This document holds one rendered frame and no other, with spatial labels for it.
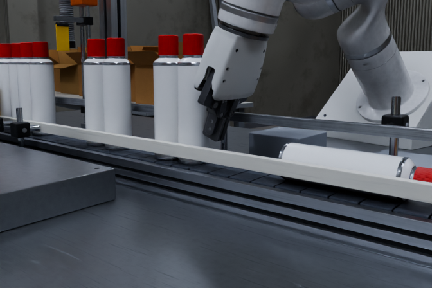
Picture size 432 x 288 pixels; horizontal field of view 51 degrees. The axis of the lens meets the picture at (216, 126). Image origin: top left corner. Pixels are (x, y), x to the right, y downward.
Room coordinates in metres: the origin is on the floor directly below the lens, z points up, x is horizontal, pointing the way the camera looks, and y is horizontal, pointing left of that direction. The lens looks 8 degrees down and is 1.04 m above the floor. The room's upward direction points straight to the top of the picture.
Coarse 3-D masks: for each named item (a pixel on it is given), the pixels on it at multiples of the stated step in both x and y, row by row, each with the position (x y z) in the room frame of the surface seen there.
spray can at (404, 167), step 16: (288, 144) 0.61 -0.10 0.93; (304, 144) 0.61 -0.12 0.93; (304, 160) 0.58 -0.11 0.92; (320, 160) 0.57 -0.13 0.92; (336, 160) 0.55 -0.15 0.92; (352, 160) 0.54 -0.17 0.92; (368, 160) 0.53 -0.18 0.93; (384, 160) 0.52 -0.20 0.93; (400, 160) 0.52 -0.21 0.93; (400, 176) 0.50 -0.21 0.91; (416, 176) 0.50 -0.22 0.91; (368, 192) 0.53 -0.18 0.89
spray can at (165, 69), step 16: (160, 48) 0.75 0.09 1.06; (176, 48) 0.76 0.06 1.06; (160, 64) 0.74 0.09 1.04; (176, 64) 0.74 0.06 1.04; (160, 80) 0.74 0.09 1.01; (176, 80) 0.74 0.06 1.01; (160, 96) 0.74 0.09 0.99; (176, 96) 0.74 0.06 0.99; (160, 112) 0.74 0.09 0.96; (176, 112) 0.74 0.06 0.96; (160, 128) 0.74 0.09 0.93; (176, 128) 0.74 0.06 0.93
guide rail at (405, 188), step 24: (24, 120) 0.99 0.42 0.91; (120, 144) 0.78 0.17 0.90; (144, 144) 0.74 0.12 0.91; (168, 144) 0.71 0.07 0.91; (264, 168) 0.59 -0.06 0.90; (288, 168) 0.57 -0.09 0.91; (312, 168) 0.55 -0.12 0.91; (336, 168) 0.54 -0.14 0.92; (384, 192) 0.49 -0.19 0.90; (408, 192) 0.48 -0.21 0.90
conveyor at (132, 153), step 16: (64, 144) 0.90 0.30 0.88; (80, 144) 0.89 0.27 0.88; (144, 160) 0.75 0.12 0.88; (160, 160) 0.74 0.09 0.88; (176, 160) 0.74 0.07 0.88; (224, 176) 0.64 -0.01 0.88; (240, 176) 0.64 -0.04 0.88; (256, 176) 0.64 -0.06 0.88; (272, 176) 0.64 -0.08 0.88; (304, 192) 0.56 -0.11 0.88; (320, 192) 0.55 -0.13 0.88; (336, 192) 0.56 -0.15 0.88; (352, 192) 0.55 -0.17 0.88; (384, 208) 0.49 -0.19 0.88; (400, 208) 0.49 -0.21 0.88; (416, 208) 0.49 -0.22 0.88
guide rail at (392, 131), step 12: (132, 108) 0.88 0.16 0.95; (144, 108) 0.86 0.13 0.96; (240, 120) 0.71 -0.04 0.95; (252, 120) 0.70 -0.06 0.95; (264, 120) 0.68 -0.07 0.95; (276, 120) 0.67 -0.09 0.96; (288, 120) 0.66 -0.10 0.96; (300, 120) 0.65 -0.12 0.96; (312, 120) 0.63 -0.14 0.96; (324, 120) 0.62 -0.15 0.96; (336, 120) 0.62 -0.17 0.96; (348, 132) 0.60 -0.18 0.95; (360, 132) 0.59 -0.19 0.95; (372, 132) 0.58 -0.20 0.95; (384, 132) 0.57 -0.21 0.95; (396, 132) 0.56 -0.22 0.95; (408, 132) 0.55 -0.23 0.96; (420, 132) 0.54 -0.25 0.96
